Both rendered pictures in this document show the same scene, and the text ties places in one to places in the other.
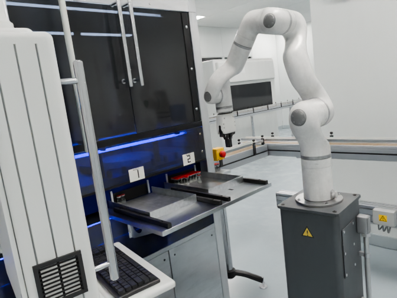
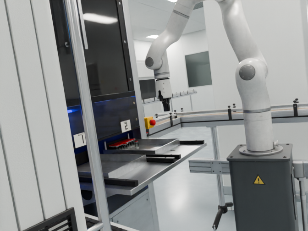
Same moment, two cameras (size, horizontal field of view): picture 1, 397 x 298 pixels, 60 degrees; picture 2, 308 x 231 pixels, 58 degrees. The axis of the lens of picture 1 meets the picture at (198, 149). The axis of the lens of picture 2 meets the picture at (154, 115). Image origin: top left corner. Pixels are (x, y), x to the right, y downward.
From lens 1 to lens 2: 0.43 m
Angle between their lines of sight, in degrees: 15
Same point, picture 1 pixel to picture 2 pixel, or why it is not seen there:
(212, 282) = not seen: outside the picture
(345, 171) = (239, 139)
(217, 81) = (160, 46)
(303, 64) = (244, 26)
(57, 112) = (44, 22)
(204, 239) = (141, 204)
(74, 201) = (65, 142)
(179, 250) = (121, 217)
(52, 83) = not seen: outside the picture
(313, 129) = (261, 82)
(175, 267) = not seen: outside the picture
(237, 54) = (177, 21)
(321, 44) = (214, 36)
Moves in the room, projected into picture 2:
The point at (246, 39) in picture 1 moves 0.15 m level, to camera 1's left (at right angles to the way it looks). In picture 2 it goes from (186, 8) to (156, 10)
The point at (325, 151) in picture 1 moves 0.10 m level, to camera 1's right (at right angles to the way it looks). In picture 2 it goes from (267, 104) to (286, 101)
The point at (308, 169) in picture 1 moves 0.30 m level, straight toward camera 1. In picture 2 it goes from (253, 121) to (282, 133)
